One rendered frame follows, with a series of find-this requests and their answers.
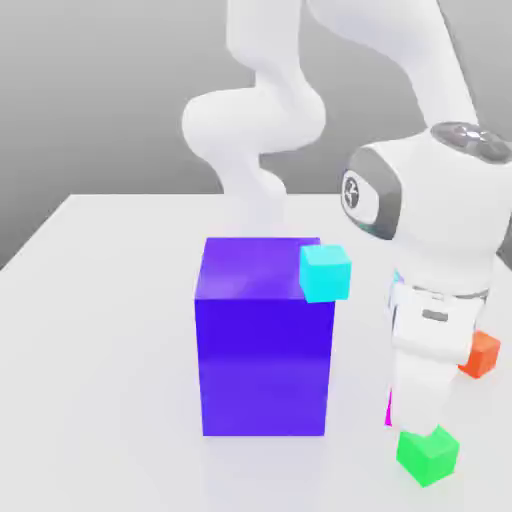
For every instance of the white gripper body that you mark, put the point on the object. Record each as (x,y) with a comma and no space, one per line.
(420,384)

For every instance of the small green cube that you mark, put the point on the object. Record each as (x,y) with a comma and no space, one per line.
(430,460)

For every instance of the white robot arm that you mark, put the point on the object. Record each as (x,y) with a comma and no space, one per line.
(280,116)

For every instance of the small magenta cube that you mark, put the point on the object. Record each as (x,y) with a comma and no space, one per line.
(388,408)

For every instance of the small orange cube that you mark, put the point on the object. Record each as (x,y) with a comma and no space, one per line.
(482,356)

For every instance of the small cyan cube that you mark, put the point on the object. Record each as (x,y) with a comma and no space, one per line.
(324,274)

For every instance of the large purple box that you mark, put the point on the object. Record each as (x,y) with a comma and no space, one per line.
(262,360)

